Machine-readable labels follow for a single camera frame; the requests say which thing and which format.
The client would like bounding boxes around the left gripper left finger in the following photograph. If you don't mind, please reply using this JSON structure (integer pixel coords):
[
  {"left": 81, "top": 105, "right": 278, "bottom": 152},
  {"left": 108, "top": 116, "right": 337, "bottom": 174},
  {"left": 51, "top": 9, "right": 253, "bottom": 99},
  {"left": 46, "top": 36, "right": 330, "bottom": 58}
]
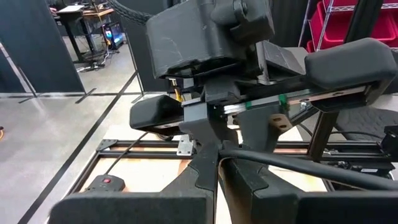
[{"left": 49, "top": 142, "right": 219, "bottom": 224}]

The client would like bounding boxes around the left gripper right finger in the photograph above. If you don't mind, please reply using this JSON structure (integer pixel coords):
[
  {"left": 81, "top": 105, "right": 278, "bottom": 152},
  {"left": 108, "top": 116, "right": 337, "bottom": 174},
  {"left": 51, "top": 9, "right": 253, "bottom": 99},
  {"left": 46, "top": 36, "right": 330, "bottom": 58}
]
[{"left": 218, "top": 141, "right": 398, "bottom": 224}]

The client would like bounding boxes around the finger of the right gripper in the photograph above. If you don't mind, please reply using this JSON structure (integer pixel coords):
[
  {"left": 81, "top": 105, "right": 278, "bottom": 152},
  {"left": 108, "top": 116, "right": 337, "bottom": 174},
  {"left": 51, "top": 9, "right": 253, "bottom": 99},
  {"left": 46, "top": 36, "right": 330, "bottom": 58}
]
[
  {"left": 178, "top": 104, "right": 240, "bottom": 156},
  {"left": 232, "top": 103, "right": 294, "bottom": 154}
]

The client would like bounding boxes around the thick black cable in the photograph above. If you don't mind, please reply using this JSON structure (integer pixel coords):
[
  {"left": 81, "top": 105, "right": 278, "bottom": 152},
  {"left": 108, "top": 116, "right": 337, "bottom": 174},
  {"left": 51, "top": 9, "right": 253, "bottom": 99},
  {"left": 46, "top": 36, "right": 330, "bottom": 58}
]
[{"left": 218, "top": 148, "right": 398, "bottom": 191}]

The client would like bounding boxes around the red storage bin shelf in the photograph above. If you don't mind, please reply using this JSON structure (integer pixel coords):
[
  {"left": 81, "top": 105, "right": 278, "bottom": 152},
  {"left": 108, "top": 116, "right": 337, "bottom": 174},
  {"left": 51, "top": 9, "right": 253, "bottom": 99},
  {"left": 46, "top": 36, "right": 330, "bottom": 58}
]
[{"left": 306, "top": 0, "right": 398, "bottom": 54}]

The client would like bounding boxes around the black power strip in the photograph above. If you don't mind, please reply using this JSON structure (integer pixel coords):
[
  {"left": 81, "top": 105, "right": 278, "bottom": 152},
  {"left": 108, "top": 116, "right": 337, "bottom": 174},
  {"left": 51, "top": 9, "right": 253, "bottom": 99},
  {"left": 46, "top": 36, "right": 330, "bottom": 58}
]
[{"left": 85, "top": 174, "right": 126, "bottom": 193}]

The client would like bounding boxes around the black room divider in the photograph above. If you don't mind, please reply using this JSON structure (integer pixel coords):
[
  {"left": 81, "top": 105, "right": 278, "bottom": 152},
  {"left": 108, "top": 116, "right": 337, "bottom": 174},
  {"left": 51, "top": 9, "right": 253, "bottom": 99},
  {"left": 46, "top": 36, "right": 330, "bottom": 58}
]
[
  {"left": 0, "top": 0, "right": 87, "bottom": 94},
  {"left": 116, "top": 0, "right": 175, "bottom": 93}
]

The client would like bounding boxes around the computer tower blue light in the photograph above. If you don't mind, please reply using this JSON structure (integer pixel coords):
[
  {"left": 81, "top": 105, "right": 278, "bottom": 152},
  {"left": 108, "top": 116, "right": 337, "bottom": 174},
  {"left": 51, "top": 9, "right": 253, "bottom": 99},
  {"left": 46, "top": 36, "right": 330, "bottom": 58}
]
[{"left": 103, "top": 22, "right": 124, "bottom": 48}]

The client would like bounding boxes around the background computer desk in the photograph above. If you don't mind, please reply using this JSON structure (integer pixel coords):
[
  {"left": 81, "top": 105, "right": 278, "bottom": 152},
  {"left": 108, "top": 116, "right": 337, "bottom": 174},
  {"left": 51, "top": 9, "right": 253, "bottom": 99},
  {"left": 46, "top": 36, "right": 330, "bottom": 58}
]
[{"left": 49, "top": 0, "right": 125, "bottom": 72}]

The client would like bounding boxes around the silver corner bracket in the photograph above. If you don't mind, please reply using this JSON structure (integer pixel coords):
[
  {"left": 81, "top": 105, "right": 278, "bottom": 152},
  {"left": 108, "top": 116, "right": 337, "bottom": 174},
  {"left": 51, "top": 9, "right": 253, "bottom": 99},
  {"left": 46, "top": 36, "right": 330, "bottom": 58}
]
[{"left": 176, "top": 134, "right": 196, "bottom": 157}]

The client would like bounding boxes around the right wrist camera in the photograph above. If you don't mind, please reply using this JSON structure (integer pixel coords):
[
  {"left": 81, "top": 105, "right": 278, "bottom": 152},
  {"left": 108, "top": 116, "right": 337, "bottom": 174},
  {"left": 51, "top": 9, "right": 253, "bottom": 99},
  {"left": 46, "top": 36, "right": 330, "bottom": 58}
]
[{"left": 145, "top": 0, "right": 307, "bottom": 86}]

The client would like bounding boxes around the black braided cable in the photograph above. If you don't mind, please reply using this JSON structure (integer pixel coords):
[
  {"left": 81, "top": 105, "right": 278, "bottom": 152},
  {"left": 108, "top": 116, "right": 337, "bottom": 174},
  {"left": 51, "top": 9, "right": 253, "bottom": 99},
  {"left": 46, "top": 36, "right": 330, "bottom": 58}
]
[{"left": 107, "top": 0, "right": 153, "bottom": 26}]

